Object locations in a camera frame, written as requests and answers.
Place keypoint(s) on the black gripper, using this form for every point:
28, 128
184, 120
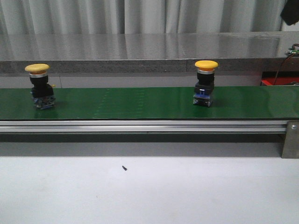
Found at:
290, 12

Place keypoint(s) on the yellow push button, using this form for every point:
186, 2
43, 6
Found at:
42, 93
203, 89

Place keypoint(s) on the green conveyor belt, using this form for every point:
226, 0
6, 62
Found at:
232, 102

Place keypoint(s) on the grey pleated curtain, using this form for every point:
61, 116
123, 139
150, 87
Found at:
138, 16

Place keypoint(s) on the aluminium conveyor side rail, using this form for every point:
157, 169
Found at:
80, 126

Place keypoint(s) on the metal conveyor support bracket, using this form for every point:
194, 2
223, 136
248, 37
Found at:
291, 143

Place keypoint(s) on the small green circuit board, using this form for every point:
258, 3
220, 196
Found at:
293, 51

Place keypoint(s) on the grey stone counter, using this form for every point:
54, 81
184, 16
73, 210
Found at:
148, 53

